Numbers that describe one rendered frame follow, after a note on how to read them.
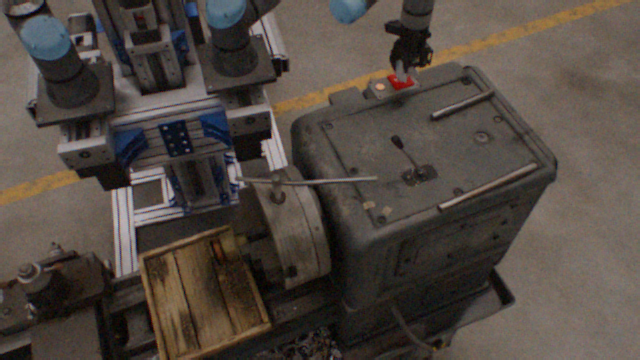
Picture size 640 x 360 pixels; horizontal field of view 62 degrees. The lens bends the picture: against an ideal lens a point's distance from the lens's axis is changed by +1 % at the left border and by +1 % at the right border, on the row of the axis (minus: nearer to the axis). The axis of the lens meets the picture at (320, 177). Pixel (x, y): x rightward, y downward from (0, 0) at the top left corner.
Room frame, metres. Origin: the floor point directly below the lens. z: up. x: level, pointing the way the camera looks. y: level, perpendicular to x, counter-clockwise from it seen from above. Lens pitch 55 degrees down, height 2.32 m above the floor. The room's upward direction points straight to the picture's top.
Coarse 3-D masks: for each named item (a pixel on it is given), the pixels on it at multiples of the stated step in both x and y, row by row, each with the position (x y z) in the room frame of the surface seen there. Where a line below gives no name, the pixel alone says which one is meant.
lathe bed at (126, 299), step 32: (128, 288) 0.64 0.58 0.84; (320, 288) 0.64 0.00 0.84; (128, 320) 0.55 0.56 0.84; (192, 320) 0.54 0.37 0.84; (288, 320) 0.53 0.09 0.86; (320, 320) 0.58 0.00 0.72; (0, 352) 0.45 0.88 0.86; (128, 352) 0.45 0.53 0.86; (224, 352) 0.47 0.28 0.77; (256, 352) 0.49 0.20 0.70
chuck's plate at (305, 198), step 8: (288, 168) 0.82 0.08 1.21; (296, 168) 0.81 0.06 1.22; (288, 176) 0.78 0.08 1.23; (296, 176) 0.77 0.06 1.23; (296, 192) 0.72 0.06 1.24; (304, 192) 0.72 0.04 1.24; (304, 200) 0.70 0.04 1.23; (312, 200) 0.70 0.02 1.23; (304, 208) 0.68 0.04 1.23; (312, 208) 0.68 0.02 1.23; (312, 216) 0.66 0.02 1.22; (312, 224) 0.64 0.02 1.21; (320, 224) 0.65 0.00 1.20; (312, 232) 0.63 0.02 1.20; (320, 232) 0.63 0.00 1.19; (320, 240) 0.62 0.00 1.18; (320, 248) 0.60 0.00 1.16; (328, 248) 0.61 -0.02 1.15; (320, 256) 0.59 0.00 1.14; (328, 256) 0.60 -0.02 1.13; (320, 264) 0.58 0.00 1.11; (328, 264) 0.59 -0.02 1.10; (320, 272) 0.58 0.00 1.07; (328, 272) 0.59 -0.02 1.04
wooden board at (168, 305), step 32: (160, 256) 0.73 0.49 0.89; (192, 256) 0.72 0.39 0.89; (160, 288) 0.62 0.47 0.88; (192, 288) 0.62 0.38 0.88; (224, 288) 0.62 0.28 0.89; (256, 288) 0.61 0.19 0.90; (160, 320) 0.53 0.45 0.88; (224, 320) 0.52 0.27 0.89; (256, 320) 0.52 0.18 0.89; (160, 352) 0.43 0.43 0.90; (192, 352) 0.44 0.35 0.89
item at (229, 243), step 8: (224, 232) 0.68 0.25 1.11; (232, 232) 0.67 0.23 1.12; (216, 240) 0.65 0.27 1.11; (224, 240) 0.65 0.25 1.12; (232, 240) 0.65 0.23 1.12; (240, 240) 0.66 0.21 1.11; (216, 248) 0.63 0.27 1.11; (224, 248) 0.63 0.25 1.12; (232, 248) 0.63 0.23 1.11; (216, 256) 0.61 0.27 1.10; (224, 256) 0.62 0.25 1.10; (232, 256) 0.62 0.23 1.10; (240, 256) 0.62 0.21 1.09; (224, 264) 0.61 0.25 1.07
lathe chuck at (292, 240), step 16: (256, 176) 0.82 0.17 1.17; (256, 192) 0.72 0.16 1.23; (272, 192) 0.72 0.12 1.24; (288, 192) 0.72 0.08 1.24; (272, 208) 0.67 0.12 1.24; (288, 208) 0.68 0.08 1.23; (272, 224) 0.64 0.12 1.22; (288, 224) 0.64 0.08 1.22; (304, 224) 0.64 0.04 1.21; (272, 240) 0.63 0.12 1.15; (288, 240) 0.61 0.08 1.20; (304, 240) 0.61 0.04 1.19; (288, 256) 0.58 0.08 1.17; (304, 256) 0.58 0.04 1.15; (304, 272) 0.57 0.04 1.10; (288, 288) 0.55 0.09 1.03
